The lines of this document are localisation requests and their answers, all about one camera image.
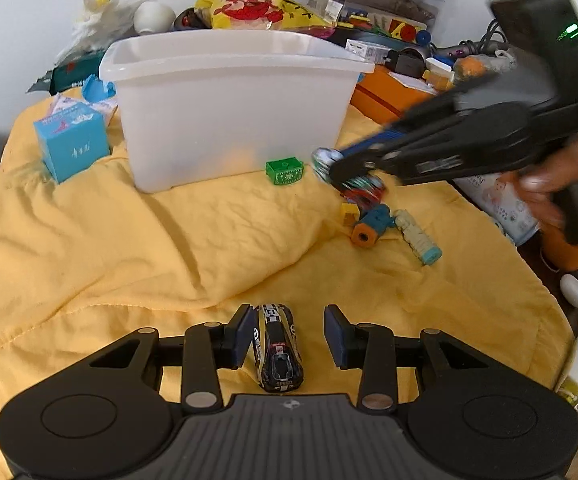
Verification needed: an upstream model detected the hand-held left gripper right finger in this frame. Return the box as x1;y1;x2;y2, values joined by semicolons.
323;304;494;410

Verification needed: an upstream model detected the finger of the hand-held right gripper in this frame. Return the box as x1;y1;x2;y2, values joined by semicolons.
339;127;414;161
329;152;406;190

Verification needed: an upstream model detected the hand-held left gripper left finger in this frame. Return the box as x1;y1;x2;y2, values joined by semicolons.
89;304;254;408

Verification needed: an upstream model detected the black yellow toy car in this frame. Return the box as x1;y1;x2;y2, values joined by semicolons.
251;302;306;393

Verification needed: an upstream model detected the white plastic bin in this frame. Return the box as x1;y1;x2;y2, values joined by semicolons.
98;29;376;195

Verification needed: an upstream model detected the orange box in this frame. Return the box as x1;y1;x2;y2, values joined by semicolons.
350;65;440;126

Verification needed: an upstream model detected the blue and orange toy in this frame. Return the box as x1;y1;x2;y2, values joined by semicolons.
351;204;394;250

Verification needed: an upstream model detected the beige toy train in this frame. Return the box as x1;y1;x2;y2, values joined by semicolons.
393;209;444;266

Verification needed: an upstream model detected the white yellow small box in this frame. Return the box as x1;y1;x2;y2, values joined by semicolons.
424;57;457;91

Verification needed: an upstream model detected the green toy brick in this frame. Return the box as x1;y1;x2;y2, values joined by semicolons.
265;157;304;187

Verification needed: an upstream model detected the baby wipes pack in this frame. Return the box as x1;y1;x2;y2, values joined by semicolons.
451;170;542;246

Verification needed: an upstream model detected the black charger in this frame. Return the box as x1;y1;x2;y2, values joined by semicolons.
386;46;427;76

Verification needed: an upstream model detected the small white carton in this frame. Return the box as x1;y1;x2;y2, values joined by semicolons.
345;39;392;63

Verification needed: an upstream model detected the orange round object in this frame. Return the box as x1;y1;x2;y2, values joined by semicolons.
541;225;578;272

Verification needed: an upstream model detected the yellow blanket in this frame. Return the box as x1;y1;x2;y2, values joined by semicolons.
0;85;577;480

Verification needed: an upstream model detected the yellow red printed bag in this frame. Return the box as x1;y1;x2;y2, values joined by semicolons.
194;0;337;41

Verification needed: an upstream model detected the white oval object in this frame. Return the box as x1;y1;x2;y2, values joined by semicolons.
559;274;578;308

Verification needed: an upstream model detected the light blue box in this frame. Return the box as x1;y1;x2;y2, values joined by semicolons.
33;110;112;185

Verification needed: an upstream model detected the blue arch toy piece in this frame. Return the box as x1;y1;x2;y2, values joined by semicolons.
81;74;117;103

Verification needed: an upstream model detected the white printed packet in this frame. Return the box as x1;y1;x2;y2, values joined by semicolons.
49;92;120;123

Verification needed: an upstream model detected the white plastic bag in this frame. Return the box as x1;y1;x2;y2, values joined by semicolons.
56;0;157;63

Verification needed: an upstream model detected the dark green packet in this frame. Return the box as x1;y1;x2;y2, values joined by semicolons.
26;50;107;96

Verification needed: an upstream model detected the grey corded device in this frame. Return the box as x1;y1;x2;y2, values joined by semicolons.
434;20;514;61

